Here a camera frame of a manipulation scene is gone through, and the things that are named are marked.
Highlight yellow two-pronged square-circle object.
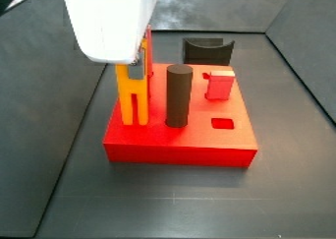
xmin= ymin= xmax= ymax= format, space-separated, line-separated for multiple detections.
xmin=117 ymin=39 xmax=149 ymax=125

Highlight red fixture block with holes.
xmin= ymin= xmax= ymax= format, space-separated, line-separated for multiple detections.
xmin=105 ymin=64 xmax=259 ymax=167

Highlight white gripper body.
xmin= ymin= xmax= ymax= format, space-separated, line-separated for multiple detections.
xmin=65 ymin=0 xmax=158 ymax=64

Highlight tall pink cylinder peg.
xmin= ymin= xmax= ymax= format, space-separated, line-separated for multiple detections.
xmin=146 ymin=25 xmax=154 ymax=78

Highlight black curved regrasp stand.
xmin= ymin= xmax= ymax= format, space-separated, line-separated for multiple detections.
xmin=183 ymin=37 xmax=235 ymax=66

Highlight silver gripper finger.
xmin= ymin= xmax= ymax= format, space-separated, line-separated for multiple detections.
xmin=129 ymin=50 xmax=146 ymax=80

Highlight dark brown cylinder peg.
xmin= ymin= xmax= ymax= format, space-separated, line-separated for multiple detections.
xmin=166 ymin=64 xmax=194 ymax=128

